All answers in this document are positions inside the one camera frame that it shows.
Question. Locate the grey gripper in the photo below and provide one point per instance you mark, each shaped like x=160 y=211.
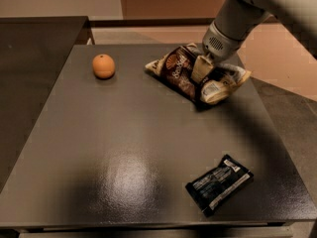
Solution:
x=220 y=46

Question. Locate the brown chip bag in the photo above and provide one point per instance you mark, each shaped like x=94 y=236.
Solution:
x=176 y=67

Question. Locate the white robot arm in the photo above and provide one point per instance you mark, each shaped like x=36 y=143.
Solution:
x=277 y=38

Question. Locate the orange fruit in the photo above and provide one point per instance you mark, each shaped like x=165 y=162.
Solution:
x=103 y=66

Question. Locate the black snack packet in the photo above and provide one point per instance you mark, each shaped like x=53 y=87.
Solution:
x=211 y=189

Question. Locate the dark wall rail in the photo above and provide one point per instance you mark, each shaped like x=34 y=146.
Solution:
x=131 y=23

